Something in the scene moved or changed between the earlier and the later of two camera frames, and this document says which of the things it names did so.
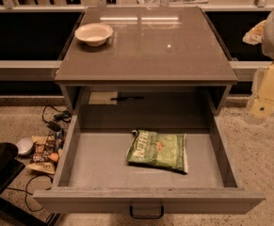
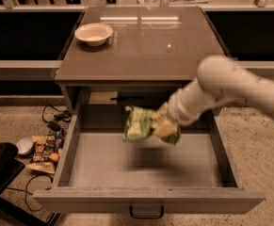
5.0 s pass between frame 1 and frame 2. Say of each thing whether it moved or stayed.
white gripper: moved
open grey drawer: stayed
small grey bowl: stayed
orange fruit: stayed
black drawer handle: stayed
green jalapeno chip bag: moved
